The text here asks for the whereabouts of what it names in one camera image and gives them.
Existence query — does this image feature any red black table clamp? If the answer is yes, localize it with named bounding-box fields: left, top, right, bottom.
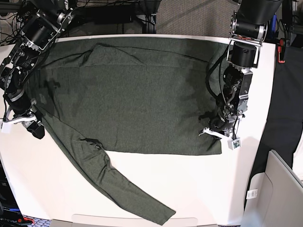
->
left=277, top=38, right=290, bottom=63

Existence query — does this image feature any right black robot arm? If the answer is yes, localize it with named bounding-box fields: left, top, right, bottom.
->
left=0, top=0, right=77, bottom=139

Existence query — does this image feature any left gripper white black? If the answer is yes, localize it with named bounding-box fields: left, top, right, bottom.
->
left=198, top=116, right=242, bottom=149

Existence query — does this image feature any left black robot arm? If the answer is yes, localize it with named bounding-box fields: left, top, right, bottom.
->
left=199, top=0, right=282, bottom=149

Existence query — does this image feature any beige plastic bin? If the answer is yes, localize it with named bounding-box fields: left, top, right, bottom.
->
left=241, top=150, right=303, bottom=227

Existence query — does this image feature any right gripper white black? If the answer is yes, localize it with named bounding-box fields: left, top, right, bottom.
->
left=0, top=111, right=45, bottom=140

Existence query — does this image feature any black box under table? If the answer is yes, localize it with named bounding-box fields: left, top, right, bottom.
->
left=92, top=6, right=134, bottom=24

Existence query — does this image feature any blue handled clamp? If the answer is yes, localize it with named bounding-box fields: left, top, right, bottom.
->
left=268, top=14, right=276, bottom=33

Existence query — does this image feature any dark green long-sleeve shirt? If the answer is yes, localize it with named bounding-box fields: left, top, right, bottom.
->
left=25, top=37, right=227, bottom=225

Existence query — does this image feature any white barcode label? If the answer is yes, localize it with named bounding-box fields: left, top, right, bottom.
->
left=246, top=189, right=258, bottom=200

